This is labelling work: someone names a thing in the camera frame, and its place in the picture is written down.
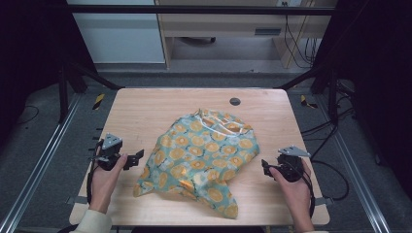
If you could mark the grey round table grommet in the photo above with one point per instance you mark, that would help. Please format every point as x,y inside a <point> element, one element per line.
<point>234,101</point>

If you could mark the black upright frame post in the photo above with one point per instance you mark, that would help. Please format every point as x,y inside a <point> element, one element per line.
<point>63,97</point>

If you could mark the black yellow striped tape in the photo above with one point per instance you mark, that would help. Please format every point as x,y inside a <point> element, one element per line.
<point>98,101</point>
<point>306,102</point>

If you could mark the light wooden desk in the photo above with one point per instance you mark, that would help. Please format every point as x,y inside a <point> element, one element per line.
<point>226,30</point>

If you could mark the teal orange floral cloth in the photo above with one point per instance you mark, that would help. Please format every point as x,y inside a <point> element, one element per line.
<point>197,158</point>

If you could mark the black diagonal frame strut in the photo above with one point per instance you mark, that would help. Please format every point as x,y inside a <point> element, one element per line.
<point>94,77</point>
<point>301,79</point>

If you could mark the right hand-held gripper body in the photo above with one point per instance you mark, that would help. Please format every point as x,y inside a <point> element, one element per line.
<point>290,166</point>

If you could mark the black frame crossbar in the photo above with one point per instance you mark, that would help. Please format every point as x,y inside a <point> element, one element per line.
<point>200,9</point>

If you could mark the grey table edge bracket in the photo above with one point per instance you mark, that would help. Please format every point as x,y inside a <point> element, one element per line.
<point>325,201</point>
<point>77,200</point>

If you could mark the person's left hand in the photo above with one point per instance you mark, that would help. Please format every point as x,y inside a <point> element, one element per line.
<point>103,187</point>

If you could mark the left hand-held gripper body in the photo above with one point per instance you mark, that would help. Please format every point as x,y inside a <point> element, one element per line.
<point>110,152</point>

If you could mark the white cabinet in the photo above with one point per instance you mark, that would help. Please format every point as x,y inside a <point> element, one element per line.
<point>120,35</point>

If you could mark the person's right hand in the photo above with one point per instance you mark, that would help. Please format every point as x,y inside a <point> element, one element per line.
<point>296,194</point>

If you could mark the aluminium floor rail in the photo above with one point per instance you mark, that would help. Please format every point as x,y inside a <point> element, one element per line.
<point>39,161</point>
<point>372,210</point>

